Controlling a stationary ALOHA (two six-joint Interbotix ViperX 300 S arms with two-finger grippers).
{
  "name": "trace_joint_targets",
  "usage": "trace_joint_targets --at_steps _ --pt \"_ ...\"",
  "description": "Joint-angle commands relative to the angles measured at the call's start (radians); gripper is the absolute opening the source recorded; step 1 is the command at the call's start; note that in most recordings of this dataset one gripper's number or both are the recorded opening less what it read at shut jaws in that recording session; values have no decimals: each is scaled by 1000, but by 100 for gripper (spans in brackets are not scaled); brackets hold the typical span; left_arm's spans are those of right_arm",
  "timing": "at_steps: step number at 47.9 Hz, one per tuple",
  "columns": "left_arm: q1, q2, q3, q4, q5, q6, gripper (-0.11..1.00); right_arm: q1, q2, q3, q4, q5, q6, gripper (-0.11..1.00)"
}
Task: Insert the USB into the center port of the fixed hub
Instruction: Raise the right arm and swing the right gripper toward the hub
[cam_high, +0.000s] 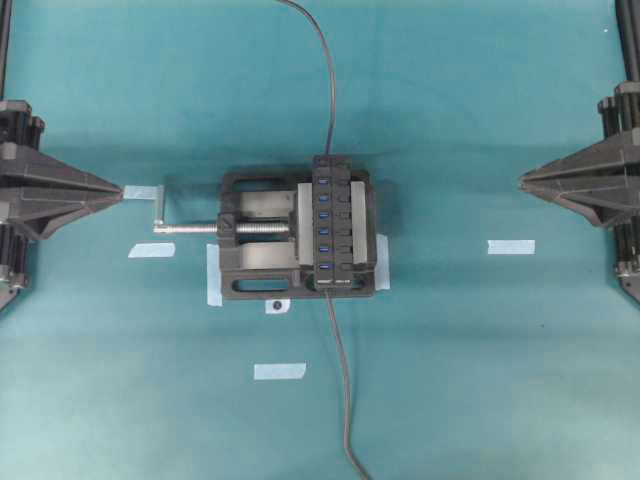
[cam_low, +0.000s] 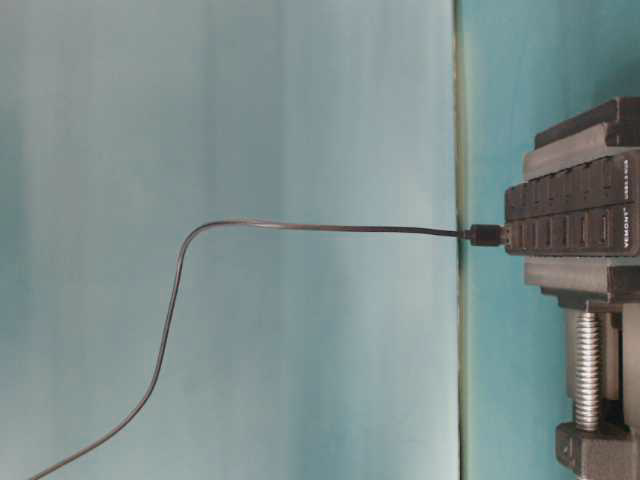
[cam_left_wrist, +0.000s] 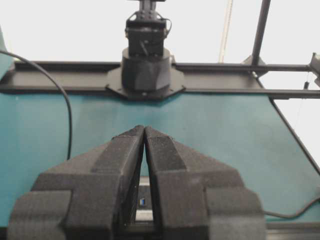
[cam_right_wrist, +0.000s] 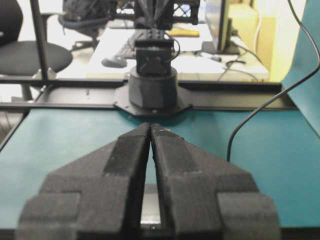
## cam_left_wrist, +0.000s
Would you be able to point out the black aluminium frame rail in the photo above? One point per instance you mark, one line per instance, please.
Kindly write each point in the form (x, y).
(224, 109)

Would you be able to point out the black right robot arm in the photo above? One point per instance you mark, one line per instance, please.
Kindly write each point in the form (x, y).
(145, 62)

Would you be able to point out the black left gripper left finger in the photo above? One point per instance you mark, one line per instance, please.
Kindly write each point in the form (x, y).
(85, 197)

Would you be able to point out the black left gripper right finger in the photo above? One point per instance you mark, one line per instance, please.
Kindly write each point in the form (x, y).
(196, 197)

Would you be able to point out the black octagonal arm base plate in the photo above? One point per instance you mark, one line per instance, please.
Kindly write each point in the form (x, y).
(145, 85)

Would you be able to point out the black multiport USB hub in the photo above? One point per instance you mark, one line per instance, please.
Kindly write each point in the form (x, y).
(144, 200)

